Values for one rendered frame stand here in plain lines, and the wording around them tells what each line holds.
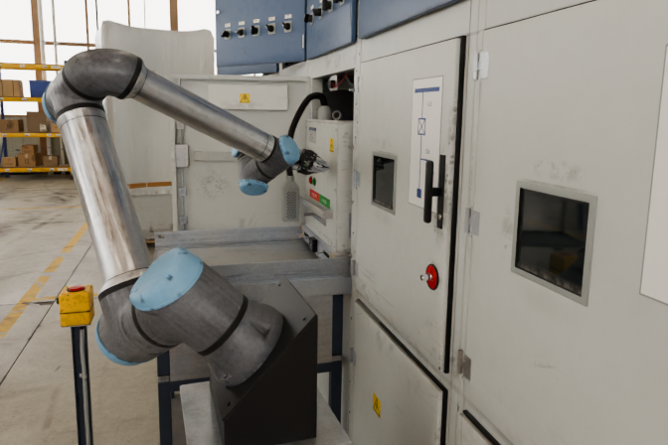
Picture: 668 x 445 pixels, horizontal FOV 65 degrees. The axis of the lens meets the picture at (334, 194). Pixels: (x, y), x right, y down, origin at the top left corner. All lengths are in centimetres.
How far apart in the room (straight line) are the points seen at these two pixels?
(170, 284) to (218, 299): 10
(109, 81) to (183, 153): 113
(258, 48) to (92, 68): 140
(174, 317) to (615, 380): 75
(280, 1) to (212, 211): 102
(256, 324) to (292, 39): 164
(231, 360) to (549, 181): 69
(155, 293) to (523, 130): 73
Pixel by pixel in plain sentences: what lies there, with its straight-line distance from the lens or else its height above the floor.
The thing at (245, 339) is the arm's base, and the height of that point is 96.
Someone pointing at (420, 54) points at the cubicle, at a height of 156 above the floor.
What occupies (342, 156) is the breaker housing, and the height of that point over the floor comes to 127.
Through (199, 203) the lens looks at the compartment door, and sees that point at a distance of 250.
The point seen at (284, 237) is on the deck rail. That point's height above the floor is 86.
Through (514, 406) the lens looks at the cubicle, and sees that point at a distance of 104.
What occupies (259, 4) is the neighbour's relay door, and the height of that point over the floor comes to 193.
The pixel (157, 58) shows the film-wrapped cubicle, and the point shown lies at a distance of 571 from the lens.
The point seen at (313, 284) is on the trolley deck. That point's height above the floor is 83.
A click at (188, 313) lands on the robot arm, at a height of 103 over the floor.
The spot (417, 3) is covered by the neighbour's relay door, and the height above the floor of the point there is 168.
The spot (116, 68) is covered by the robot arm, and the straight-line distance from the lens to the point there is 137.
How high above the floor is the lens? 142
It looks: 9 degrees down
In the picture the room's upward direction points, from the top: 1 degrees clockwise
